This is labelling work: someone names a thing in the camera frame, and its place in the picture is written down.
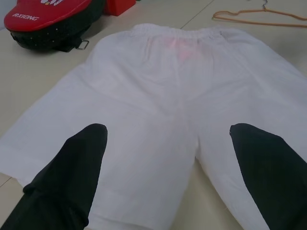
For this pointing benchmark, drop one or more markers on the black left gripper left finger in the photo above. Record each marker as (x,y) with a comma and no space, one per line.
(67,172)

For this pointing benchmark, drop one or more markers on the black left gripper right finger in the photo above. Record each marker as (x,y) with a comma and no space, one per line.
(271,172)

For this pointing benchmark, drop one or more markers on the white shorts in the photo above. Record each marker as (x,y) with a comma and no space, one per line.
(156,95)

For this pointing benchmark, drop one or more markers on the red and black boxing pad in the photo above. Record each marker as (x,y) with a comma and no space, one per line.
(48,14)

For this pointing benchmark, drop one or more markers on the red block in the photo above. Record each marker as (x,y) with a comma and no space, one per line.
(120,6)

